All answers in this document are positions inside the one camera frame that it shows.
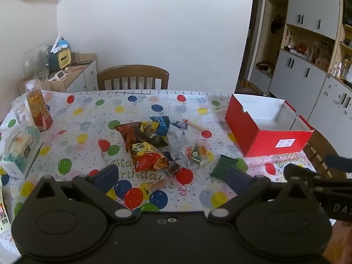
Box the dark green black packet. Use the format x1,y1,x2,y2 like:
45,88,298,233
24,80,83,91
141,132,168,148

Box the wooden side cabinet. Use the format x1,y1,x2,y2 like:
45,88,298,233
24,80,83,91
17,53,99,95

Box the wooden chair right side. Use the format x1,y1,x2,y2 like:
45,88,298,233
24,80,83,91
303,130,346,178

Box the orange yellow chips bag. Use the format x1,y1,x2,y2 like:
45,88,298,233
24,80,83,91
130,142,169,172

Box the clear glass vase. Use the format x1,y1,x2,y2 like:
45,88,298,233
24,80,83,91
23,45,50,81

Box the wooden chair far side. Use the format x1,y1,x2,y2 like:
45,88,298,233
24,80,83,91
97,64,169,91

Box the red cardboard box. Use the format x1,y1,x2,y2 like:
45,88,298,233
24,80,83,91
225,94,314,157

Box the white wall cabinets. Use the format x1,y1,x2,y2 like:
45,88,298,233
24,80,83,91
264,0,352,138

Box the brown Oreo snack bag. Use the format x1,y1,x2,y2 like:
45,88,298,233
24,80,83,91
115,122,143,152

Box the orange tea bottle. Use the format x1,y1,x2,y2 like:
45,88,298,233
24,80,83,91
25,79,53,132

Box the white long snack packet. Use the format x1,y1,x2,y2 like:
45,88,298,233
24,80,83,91
167,124,190,162

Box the purple candy packet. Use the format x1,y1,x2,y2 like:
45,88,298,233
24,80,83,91
175,120,188,129

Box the blue Oreo snack packet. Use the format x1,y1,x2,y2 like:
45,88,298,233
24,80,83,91
150,116,170,136

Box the tissue box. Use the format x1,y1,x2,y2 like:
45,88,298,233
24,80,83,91
1,123,43,179

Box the white pink timer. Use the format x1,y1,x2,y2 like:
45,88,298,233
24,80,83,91
48,70,67,82

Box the yellow teal tissue holder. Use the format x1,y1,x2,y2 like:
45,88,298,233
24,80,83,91
49,47,72,72

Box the dark green snack packet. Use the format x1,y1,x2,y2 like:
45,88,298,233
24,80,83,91
210,155,238,181

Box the clear pastry packet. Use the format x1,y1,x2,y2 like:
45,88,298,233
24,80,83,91
183,142,209,166

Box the balloon pattern tablecloth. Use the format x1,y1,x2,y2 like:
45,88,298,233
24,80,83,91
0,89,320,256

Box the small clear plastic bottle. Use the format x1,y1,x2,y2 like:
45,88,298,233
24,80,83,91
11,95,30,123

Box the wooden chair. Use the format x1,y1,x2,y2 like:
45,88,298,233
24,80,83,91
97,64,169,91
303,130,346,178

